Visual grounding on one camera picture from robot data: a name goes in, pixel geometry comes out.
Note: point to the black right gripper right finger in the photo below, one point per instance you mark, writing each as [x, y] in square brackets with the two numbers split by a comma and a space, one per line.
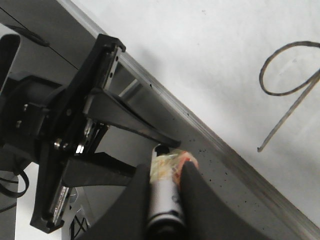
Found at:
[207, 216]

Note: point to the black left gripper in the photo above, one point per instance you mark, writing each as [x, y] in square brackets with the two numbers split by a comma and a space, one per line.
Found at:
[43, 122]

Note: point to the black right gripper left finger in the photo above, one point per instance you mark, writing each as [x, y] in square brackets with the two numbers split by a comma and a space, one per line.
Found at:
[126, 219]

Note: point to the white black whiteboard marker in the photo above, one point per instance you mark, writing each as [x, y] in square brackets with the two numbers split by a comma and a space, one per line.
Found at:
[165, 219]

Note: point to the red magnet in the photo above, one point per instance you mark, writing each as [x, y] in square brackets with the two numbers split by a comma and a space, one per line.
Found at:
[169, 166]

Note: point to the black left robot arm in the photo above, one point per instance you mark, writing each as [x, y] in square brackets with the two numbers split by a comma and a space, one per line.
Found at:
[59, 127]

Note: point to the white whiteboard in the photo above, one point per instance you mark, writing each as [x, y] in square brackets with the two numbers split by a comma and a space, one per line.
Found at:
[208, 54]

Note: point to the aluminium whiteboard frame rail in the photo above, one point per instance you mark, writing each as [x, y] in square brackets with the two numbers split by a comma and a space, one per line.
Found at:
[71, 34]

